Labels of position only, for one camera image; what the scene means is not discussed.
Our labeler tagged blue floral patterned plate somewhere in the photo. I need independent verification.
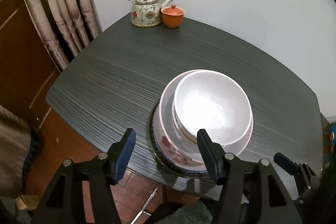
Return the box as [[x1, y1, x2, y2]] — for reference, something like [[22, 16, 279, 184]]
[[147, 101, 208, 178]]

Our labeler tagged pink bowl white inside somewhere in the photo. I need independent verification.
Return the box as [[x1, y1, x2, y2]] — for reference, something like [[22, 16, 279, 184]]
[[159, 69, 254, 157]]

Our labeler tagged white bowl with blue band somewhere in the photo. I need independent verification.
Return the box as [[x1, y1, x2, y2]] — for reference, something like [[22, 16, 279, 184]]
[[173, 70, 252, 145]]

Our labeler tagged white plate with pink roses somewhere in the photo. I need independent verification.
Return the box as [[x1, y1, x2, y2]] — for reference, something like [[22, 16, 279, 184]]
[[151, 105, 207, 175]]

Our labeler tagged white bowl with pink band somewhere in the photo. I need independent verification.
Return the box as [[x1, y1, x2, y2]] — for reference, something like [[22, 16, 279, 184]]
[[169, 94, 199, 154]]

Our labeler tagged green fluffy rug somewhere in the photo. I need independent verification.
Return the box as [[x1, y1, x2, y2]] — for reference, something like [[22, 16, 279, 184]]
[[154, 201, 213, 224]]

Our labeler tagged metal table leg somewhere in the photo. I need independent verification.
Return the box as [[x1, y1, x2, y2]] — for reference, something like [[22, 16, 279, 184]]
[[131, 186, 159, 224]]

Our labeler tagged orange lidded tea cup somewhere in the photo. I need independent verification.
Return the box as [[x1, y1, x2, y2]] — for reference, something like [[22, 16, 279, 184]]
[[161, 5, 185, 28]]

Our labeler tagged floral ceramic teapot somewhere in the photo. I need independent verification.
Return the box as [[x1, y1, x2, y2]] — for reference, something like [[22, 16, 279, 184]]
[[129, 0, 173, 28]]

